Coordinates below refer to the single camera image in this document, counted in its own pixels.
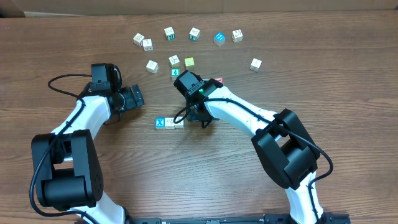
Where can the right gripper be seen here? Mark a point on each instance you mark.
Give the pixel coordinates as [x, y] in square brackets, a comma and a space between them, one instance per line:
[193, 116]

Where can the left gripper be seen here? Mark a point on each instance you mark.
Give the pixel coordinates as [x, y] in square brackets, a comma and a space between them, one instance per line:
[130, 99]

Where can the wooden letter A block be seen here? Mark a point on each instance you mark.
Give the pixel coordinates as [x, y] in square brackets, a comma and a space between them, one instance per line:
[179, 123]

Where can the plain wooden block front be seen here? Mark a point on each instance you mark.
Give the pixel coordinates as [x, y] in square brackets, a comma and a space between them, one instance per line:
[169, 123]

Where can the plain wooden block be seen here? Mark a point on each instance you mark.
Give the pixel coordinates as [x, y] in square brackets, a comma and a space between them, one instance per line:
[169, 123]
[255, 65]
[138, 39]
[152, 66]

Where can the blue X block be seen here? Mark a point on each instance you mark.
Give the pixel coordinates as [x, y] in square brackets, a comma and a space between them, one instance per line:
[160, 123]

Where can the wooden block yellow side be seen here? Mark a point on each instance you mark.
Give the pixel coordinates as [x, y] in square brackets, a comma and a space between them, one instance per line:
[174, 61]

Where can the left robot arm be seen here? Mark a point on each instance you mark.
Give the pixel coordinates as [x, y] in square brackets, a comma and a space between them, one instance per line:
[67, 178]

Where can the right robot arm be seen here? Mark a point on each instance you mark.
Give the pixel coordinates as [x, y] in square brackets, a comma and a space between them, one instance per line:
[285, 149]

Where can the plain wooden block left-middle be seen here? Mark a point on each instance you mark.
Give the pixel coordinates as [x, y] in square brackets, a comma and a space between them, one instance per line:
[152, 66]

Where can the red number 3 block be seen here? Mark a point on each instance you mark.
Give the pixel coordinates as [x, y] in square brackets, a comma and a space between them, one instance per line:
[220, 79]

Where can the green number 4 block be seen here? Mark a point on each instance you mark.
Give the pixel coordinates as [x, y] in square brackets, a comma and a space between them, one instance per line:
[175, 72]

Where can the yellow top block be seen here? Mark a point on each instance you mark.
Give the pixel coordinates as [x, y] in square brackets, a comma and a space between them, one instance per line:
[189, 63]

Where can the wooden block red-edged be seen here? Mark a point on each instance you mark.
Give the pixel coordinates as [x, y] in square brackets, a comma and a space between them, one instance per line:
[147, 45]

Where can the plain wooden block far-left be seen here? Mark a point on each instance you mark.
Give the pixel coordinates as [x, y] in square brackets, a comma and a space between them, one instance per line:
[138, 39]

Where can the wooden block green H side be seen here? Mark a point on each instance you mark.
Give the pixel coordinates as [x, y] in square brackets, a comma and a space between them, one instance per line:
[169, 33]

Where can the plain wooden block right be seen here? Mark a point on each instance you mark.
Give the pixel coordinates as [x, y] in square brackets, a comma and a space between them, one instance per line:
[255, 65]

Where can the blue top block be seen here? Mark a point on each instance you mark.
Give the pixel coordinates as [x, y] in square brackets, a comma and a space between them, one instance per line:
[219, 39]

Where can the wooden block teal side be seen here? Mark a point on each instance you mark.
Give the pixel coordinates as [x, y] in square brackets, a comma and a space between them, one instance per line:
[194, 34]

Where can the wooden block far right top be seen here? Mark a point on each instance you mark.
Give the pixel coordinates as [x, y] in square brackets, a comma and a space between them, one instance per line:
[237, 35]

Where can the cardboard strip at table back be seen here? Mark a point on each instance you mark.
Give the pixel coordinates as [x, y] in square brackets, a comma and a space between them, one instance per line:
[22, 8]

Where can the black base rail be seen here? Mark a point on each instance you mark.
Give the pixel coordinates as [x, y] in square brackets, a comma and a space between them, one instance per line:
[327, 218]

